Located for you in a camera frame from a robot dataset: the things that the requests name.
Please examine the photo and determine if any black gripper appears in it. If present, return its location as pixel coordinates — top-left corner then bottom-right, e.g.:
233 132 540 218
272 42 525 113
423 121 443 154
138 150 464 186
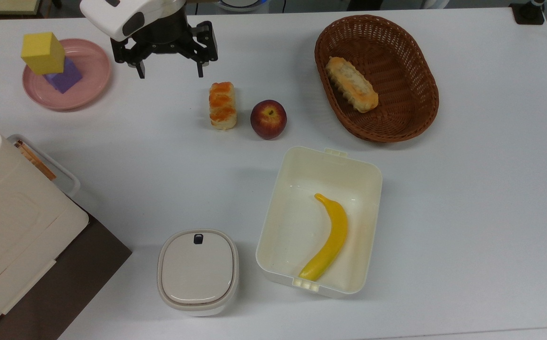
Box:
110 7 219 79

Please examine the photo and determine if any red apple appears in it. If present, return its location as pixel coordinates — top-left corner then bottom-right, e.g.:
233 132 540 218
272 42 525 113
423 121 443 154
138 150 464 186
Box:
250 100 288 140

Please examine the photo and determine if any small white lidded bin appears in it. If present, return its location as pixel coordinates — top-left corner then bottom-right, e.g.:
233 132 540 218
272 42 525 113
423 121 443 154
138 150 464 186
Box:
157 229 239 317

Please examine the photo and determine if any yellow cube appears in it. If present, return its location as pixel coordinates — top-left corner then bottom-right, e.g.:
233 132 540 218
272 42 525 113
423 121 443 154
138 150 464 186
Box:
21 32 66 76

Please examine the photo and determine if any yellow banana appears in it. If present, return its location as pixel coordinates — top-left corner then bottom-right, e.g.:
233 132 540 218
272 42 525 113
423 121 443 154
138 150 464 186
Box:
298 193 349 282

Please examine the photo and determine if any pink plate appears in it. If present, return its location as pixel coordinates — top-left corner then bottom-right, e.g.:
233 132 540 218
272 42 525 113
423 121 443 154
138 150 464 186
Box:
22 38 112 111

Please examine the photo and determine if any cream plastic box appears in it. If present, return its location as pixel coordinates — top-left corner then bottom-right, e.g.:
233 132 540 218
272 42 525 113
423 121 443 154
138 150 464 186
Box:
256 146 383 299

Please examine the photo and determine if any black table clamp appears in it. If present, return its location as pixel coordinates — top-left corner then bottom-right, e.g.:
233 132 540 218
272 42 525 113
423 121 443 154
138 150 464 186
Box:
510 0 546 25

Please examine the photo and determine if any purple cube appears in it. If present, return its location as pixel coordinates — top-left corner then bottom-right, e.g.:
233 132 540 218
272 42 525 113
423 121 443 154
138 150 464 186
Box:
43 57 84 94

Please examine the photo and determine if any long pale bread roll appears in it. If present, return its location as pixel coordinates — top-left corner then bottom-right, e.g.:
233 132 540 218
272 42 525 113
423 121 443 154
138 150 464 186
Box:
325 57 379 113

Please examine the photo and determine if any dark brown drawer cabinet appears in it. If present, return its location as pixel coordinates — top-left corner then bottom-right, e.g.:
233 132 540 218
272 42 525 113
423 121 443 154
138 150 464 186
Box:
0 134 133 340

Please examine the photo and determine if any cream cabinet with handles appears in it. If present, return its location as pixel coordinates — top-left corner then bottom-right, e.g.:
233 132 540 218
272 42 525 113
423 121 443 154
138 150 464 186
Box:
0 112 89 339

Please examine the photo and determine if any orange glazed bread roll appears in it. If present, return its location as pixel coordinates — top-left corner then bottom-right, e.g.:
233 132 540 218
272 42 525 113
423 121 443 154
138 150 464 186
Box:
208 82 238 130

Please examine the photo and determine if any brown wicker basket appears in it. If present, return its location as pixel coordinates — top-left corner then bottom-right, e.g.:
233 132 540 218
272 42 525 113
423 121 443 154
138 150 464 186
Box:
315 15 440 143

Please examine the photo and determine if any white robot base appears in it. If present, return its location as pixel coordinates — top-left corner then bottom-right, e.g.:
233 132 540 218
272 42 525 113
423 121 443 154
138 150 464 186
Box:
217 0 269 12

